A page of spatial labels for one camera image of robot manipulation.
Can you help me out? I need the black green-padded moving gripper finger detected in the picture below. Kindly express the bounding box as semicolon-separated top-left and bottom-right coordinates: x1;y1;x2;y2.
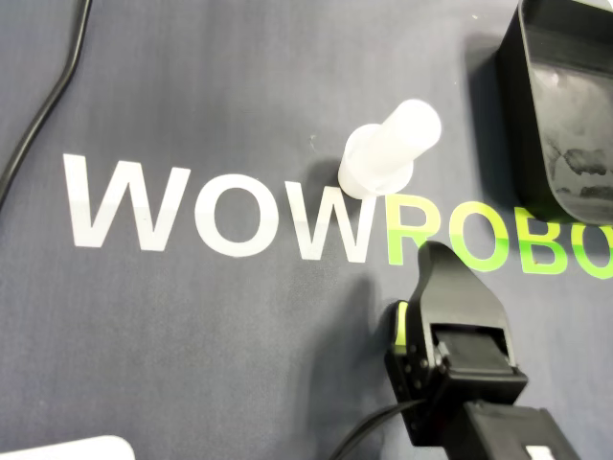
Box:
383;299;433;400

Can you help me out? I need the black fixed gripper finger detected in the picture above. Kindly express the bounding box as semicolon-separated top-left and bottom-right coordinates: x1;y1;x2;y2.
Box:
408;240;511;354

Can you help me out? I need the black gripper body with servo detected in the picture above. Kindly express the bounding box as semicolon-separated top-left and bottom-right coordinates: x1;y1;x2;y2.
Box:
396;323;531;434

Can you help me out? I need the wide white plastic cup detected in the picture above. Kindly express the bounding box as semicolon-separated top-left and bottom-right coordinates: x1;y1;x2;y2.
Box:
336;123;416;199

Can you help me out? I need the narrow translucent white cup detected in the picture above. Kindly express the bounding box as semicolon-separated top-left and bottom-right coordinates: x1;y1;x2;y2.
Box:
372;97;443;170

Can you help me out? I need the black plastic tray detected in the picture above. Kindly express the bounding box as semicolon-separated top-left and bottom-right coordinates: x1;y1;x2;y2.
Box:
494;0;613;227

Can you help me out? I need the white desk lamp base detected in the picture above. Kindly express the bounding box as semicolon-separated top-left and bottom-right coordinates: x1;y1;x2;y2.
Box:
0;434;137;460

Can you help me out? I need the black servo cable bundle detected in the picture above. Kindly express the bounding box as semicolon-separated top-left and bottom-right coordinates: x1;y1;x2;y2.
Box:
329;401;419;460

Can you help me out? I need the thick black cable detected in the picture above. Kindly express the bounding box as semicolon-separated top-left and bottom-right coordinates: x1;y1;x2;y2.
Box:
0;0;93;208

